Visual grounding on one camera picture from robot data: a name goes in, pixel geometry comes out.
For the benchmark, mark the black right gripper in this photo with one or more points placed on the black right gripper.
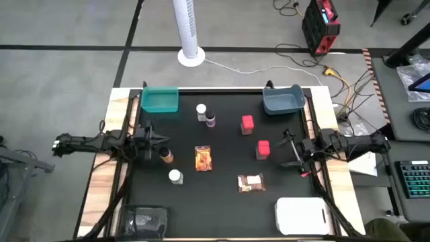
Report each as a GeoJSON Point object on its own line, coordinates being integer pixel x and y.
{"type": "Point", "coordinates": [307, 148]}

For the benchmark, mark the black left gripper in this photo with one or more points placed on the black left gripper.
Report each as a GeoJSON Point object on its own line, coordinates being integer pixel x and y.
{"type": "Point", "coordinates": [145, 139]}

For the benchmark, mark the black-lid orange spice jar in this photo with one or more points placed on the black-lid orange spice jar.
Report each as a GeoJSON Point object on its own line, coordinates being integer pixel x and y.
{"type": "Point", "coordinates": [166, 156]}

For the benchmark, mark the red-lid spice tin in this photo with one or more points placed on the red-lid spice tin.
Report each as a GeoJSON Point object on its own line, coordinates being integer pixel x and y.
{"type": "Point", "coordinates": [247, 122]}
{"type": "Point", "coordinates": [263, 148]}

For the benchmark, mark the white-lid herb spice jar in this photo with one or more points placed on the white-lid herb spice jar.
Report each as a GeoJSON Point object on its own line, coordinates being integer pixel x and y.
{"type": "Point", "coordinates": [201, 112]}
{"type": "Point", "coordinates": [175, 175]}

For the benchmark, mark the orange spice packet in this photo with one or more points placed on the orange spice packet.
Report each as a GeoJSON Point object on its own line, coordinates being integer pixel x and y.
{"type": "Point", "coordinates": [203, 159]}

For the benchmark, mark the brown spice packet white label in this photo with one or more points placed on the brown spice packet white label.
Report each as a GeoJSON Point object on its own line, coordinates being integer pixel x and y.
{"type": "Point", "coordinates": [251, 183]}

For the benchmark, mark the black-lid jar purple label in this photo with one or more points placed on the black-lid jar purple label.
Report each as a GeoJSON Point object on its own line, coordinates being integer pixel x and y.
{"type": "Point", "coordinates": [210, 120]}

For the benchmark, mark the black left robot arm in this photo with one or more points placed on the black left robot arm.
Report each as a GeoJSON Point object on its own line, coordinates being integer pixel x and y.
{"type": "Point", "coordinates": [84, 142]}

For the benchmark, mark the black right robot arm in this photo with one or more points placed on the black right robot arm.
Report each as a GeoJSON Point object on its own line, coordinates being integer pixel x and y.
{"type": "Point", "coordinates": [356, 142]}

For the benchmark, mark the teal plastic bin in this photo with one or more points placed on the teal plastic bin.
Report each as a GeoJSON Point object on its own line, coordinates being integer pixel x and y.
{"type": "Point", "coordinates": [159, 101]}

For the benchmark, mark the blue-grey plastic bin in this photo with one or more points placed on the blue-grey plastic bin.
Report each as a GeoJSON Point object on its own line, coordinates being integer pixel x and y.
{"type": "Point", "coordinates": [284, 101]}

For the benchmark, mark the small black clamp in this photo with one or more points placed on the small black clamp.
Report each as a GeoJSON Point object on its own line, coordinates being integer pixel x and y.
{"type": "Point", "coordinates": [269, 83]}
{"type": "Point", "coordinates": [145, 84]}

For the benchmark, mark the white plastic bin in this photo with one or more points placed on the white plastic bin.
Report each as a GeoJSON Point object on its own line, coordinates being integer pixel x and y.
{"type": "Point", "coordinates": [299, 216]}

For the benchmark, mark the white paper sheet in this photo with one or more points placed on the white paper sheet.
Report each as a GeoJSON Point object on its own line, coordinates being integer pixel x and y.
{"type": "Point", "coordinates": [364, 166]}

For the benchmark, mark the clear plastic container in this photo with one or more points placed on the clear plastic container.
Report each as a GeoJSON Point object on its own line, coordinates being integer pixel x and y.
{"type": "Point", "coordinates": [142, 222]}

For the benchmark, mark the black table mat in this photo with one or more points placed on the black table mat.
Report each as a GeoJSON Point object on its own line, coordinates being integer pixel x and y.
{"type": "Point", "coordinates": [228, 208]}

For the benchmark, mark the grey side desk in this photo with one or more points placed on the grey side desk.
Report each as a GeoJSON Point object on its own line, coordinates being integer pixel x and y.
{"type": "Point", "coordinates": [396, 114]}
{"type": "Point", "coordinates": [420, 208]}

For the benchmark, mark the white tower fan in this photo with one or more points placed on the white tower fan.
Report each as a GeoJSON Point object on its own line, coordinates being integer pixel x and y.
{"type": "Point", "coordinates": [186, 27]}

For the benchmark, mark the red and black crate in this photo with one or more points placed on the red and black crate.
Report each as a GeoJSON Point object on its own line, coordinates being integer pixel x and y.
{"type": "Point", "coordinates": [319, 30]}

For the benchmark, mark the green backlit keyboard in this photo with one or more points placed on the green backlit keyboard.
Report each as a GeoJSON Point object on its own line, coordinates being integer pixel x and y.
{"type": "Point", "coordinates": [416, 179]}

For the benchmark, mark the clear plastic bag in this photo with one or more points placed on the clear plastic bag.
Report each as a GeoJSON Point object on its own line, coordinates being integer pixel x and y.
{"type": "Point", "coordinates": [404, 75]}

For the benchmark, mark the grey metal stand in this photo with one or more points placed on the grey metal stand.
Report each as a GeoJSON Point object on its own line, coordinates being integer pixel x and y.
{"type": "Point", "coordinates": [20, 161]}

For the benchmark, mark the tablet with blue screen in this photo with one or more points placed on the tablet with blue screen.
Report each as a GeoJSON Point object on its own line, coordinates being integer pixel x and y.
{"type": "Point", "coordinates": [423, 84]}

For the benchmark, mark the black stand pole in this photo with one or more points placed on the black stand pole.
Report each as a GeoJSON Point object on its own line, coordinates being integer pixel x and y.
{"type": "Point", "coordinates": [408, 45]}

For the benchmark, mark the black leg with caster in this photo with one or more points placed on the black leg with caster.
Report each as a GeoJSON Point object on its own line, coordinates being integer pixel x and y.
{"type": "Point", "coordinates": [408, 17]}

